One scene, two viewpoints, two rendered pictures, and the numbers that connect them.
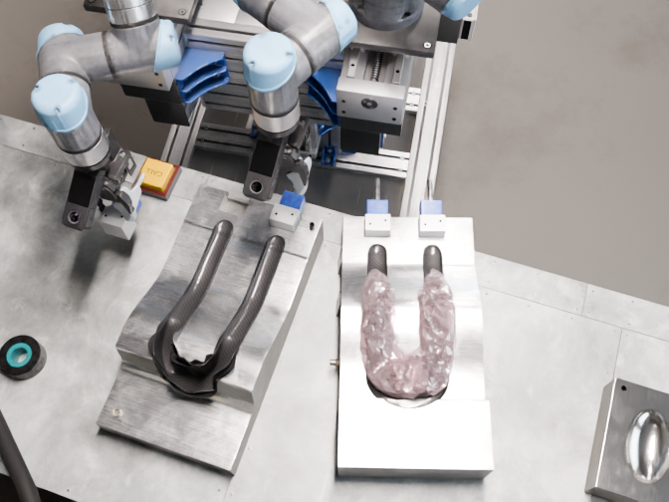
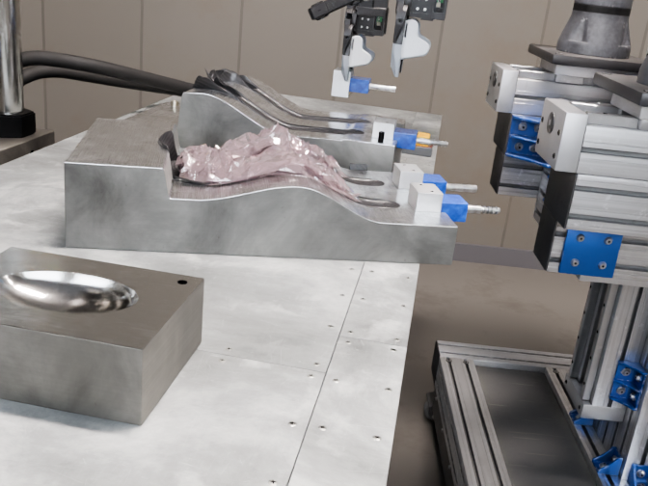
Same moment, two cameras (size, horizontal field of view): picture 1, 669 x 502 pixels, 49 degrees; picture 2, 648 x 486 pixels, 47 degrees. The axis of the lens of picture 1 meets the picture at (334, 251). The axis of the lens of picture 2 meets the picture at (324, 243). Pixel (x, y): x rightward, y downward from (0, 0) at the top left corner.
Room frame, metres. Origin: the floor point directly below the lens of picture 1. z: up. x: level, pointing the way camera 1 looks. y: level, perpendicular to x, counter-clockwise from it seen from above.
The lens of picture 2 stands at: (0.30, -1.16, 1.16)
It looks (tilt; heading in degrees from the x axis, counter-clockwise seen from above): 20 degrees down; 77
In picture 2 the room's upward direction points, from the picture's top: 6 degrees clockwise
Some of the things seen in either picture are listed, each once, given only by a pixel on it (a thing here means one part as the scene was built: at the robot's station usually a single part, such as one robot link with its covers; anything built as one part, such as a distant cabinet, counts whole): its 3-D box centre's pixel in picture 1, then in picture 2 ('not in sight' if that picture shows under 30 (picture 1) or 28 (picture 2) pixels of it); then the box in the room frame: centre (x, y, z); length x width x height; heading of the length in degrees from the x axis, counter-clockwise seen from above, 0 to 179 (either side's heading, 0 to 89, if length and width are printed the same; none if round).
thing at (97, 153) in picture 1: (82, 141); not in sight; (0.68, 0.40, 1.17); 0.08 x 0.08 x 0.05
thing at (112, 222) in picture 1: (128, 201); (364, 85); (0.70, 0.39, 0.93); 0.13 x 0.05 x 0.05; 160
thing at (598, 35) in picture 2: not in sight; (597, 30); (1.19, 0.36, 1.09); 0.15 x 0.15 x 0.10
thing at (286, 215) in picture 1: (293, 200); (410, 139); (0.71, 0.08, 0.89); 0.13 x 0.05 x 0.05; 160
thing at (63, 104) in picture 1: (66, 112); not in sight; (0.68, 0.40, 1.25); 0.09 x 0.08 x 0.11; 11
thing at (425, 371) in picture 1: (407, 326); (268, 156); (0.44, -0.13, 0.90); 0.26 x 0.18 x 0.08; 177
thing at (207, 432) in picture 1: (214, 318); (267, 124); (0.48, 0.23, 0.87); 0.50 x 0.26 x 0.14; 160
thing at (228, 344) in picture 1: (219, 302); (276, 100); (0.49, 0.21, 0.92); 0.35 x 0.16 x 0.09; 160
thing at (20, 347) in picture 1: (22, 357); not in sight; (0.43, 0.60, 0.82); 0.08 x 0.08 x 0.04
